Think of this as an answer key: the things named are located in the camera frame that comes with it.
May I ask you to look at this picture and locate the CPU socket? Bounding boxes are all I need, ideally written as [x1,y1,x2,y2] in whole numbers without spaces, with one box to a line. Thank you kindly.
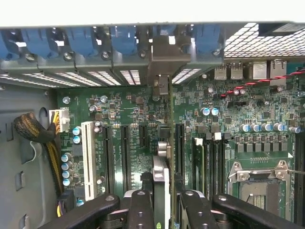
[227,160,293,221]

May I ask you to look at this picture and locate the black power connector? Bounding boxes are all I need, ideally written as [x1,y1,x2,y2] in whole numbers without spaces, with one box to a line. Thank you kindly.
[57,189,76,218]

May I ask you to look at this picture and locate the black RAM slot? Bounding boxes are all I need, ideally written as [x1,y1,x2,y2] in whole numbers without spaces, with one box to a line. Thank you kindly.
[192,137,206,201]
[205,133,213,200]
[213,132,222,196]
[221,132,231,194]
[293,133,305,226]

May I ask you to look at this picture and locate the white expansion slot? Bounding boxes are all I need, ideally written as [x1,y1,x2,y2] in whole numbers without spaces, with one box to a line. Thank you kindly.
[81,120,99,201]

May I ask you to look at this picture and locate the thin locking lever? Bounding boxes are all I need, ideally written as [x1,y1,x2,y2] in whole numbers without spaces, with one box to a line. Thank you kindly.
[285,168,305,175]

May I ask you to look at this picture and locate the short black expansion slot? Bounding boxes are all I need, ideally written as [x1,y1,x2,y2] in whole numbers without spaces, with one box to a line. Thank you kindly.
[139,123,149,148]

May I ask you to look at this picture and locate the white power connector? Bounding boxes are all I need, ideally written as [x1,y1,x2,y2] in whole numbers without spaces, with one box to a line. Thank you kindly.
[48,107,71,135]

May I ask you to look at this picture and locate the green motherboard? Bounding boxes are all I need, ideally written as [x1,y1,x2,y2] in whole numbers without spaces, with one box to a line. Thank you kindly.
[55,68,305,229]

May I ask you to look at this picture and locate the open dark PC case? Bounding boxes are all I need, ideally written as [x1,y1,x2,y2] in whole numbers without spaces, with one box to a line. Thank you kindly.
[0,19,305,229]

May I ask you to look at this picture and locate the metal rear port block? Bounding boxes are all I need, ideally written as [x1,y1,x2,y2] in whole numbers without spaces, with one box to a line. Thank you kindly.
[213,62,227,81]
[230,61,244,80]
[269,59,288,87]
[252,61,268,81]

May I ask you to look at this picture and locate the blue card retention clip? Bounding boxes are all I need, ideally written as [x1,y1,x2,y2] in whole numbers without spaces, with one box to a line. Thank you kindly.
[66,26,96,58]
[22,28,52,59]
[190,23,222,55]
[111,25,138,56]

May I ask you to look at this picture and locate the braided power cable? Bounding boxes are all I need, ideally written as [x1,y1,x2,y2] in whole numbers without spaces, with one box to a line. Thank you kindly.
[13,112,64,198]

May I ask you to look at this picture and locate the red and black twisted wire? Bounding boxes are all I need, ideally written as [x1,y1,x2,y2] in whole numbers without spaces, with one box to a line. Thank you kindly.
[220,68,305,98]

